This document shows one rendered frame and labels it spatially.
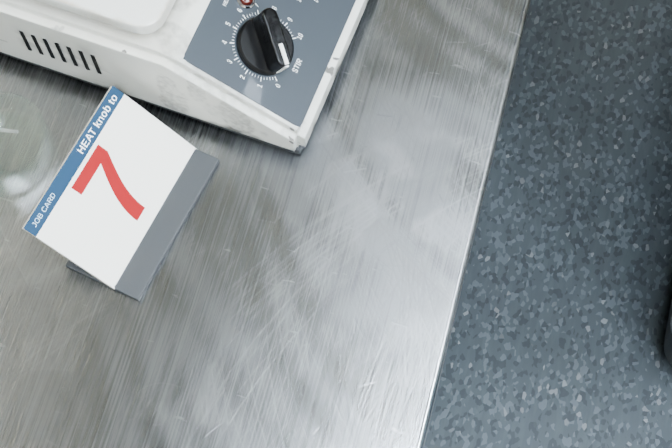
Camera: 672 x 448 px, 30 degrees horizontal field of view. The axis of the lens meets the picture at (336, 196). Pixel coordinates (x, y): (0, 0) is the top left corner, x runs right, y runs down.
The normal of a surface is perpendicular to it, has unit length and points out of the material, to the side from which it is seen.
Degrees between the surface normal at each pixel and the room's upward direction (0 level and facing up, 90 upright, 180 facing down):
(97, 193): 40
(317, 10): 30
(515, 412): 0
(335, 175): 0
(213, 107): 90
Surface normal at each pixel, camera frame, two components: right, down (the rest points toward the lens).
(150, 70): -0.36, 0.86
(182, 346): -0.03, -0.39
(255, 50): 0.44, -0.18
